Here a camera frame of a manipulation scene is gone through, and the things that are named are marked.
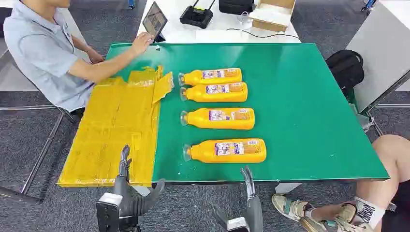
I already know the white tilted panel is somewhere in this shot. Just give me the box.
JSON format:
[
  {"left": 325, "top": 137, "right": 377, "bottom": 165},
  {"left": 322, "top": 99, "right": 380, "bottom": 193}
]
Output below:
[{"left": 345, "top": 0, "right": 410, "bottom": 115}]

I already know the metal desk frame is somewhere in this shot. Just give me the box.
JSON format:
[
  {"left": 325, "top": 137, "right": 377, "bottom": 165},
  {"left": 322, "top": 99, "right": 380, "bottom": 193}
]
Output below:
[{"left": 0, "top": 104, "right": 76, "bottom": 204}]

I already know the orange drink bottle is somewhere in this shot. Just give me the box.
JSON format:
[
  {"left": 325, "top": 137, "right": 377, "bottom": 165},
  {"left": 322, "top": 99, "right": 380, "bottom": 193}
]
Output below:
[
  {"left": 183, "top": 138, "right": 267, "bottom": 164},
  {"left": 177, "top": 67, "right": 243, "bottom": 87},
  {"left": 179, "top": 82, "right": 249, "bottom": 103},
  {"left": 180, "top": 107, "right": 256, "bottom": 131}
]

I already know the person's right hand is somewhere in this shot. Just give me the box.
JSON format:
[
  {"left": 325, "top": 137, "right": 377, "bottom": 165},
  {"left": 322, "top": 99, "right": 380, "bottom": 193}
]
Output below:
[{"left": 131, "top": 31, "right": 156, "bottom": 57}]

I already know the person's left hand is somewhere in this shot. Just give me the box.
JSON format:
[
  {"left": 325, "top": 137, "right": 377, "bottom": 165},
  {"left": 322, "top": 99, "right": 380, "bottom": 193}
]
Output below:
[{"left": 86, "top": 48, "right": 106, "bottom": 64}]

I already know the yellow sheet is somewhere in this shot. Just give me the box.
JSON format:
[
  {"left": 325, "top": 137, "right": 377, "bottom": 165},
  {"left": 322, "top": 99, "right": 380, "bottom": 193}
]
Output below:
[{"left": 57, "top": 65, "right": 175, "bottom": 189}]

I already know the black backpack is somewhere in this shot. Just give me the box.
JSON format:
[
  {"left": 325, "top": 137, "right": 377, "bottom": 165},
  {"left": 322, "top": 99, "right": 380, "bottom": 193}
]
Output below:
[{"left": 325, "top": 49, "right": 365, "bottom": 97}]

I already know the black bag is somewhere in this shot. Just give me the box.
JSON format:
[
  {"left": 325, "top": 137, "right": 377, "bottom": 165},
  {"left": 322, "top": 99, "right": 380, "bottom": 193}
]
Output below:
[{"left": 219, "top": 0, "right": 257, "bottom": 15}]

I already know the white table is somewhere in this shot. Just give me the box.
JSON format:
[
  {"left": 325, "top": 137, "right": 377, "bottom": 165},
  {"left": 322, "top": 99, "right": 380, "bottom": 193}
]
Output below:
[{"left": 136, "top": 0, "right": 302, "bottom": 44}]

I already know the black tablet on stand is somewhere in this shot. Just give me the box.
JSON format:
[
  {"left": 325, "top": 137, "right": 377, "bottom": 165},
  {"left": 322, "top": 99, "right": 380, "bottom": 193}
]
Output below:
[{"left": 142, "top": 1, "right": 168, "bottom": 44}]

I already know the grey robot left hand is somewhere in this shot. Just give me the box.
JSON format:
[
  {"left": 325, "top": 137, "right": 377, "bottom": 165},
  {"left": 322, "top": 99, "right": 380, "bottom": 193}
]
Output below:
[{"left": 113, "top": 144, "right": 166, "bottom": 218}]

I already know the black cable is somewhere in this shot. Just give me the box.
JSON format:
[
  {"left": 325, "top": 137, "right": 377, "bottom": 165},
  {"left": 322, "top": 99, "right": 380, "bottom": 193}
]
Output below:
[{"left": 226, "top": 28, "right": 300, "bottom": 41}]

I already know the white printed sock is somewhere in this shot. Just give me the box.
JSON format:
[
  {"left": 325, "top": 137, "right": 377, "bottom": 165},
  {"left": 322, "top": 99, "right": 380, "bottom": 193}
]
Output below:
[{"left": 351, "top": 196, "right": 387, "bottom": 229}]

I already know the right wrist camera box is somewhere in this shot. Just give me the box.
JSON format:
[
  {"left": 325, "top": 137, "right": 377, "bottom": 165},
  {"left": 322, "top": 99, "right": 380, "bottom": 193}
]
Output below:
[{"left": 225, "top": 217, "right": 251, "bottom": 232}]

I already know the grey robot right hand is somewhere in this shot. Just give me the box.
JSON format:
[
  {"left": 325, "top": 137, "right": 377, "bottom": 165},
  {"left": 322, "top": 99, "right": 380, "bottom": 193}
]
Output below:
[{"left": 211, "top": 165, "right": 264, "bottom": 232}]

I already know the white table leg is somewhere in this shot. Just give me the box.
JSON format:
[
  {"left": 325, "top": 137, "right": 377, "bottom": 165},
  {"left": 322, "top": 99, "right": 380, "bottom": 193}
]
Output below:
[
  {"left": 132, "top": 185, "right": 152, "bottom": 197},
  {"left": 275, "top": 183, "right": 303, "bottom": 195}
]

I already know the person with bare leg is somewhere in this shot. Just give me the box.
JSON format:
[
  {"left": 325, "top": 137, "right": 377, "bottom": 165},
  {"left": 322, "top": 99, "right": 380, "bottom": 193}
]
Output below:
[{"left": 271, "top": 134, "right": 410, "bottom": 232}]

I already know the open cardboard box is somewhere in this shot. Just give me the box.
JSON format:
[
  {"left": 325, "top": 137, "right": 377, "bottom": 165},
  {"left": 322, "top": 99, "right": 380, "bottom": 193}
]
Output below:
[{"left": 249, "top": 0, "right": 296, "bottom": 33}]

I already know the black device with antennas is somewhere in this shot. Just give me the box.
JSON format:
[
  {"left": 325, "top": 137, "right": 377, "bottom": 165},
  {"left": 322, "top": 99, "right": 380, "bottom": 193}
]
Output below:
[{"left": 179, "top": 0, "right": 217, "bottom": 30}]

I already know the beige sneaker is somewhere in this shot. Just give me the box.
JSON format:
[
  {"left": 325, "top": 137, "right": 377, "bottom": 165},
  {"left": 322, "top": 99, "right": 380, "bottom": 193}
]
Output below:
[
  {"left": 271, "top": 193, "right": 317, "bottom": 222},
  {"left": 299, "top": 203, "right": 374, "bottom": 232}
]

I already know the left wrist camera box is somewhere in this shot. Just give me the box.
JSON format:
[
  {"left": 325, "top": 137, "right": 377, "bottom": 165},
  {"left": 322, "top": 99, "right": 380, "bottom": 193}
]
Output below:
[{"left": 95, "top": 192, "right": 124, "bottom": 232}]

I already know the seated person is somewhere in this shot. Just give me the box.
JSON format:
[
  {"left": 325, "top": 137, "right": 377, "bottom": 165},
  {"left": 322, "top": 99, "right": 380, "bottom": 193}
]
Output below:
[{"left": 3, "top": 0, "right": 156, "bottom": 113}]

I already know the green table mat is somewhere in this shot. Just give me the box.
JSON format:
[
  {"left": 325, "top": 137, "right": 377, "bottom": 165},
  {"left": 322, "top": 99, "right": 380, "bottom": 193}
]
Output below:
[{"left": 105, "top": 42, "right": 390, "bottom": 184}]

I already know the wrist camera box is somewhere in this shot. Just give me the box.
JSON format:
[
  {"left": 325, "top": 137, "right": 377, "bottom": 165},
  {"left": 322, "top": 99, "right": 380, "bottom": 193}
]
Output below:
[
  {"left": 95, "top": 192, "right": 124, "bottom": 232},
  {"left": 225, "top": 217, "right": 251, "bottom": 232}
]

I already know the clear plastic cup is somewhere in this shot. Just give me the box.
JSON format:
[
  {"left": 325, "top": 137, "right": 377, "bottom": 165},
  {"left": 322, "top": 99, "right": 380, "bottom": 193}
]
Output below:
[{"left": 237, "top": 11, "right": 254, "bottom": 30}]

